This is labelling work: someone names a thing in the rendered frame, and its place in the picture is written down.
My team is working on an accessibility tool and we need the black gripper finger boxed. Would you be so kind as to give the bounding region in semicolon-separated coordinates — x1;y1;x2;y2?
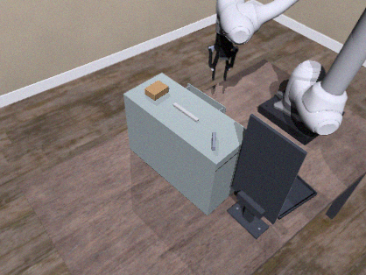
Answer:
208;46;219;81
223;46;238;81

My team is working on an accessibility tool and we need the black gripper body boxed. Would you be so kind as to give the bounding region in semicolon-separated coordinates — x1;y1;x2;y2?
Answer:
214;33;233;52

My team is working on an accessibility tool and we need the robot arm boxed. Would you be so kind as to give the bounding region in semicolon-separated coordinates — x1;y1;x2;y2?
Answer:
215;0;366;135

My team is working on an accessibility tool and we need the small brown cardboard box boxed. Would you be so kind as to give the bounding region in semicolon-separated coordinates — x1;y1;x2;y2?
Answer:
144;81;168;101

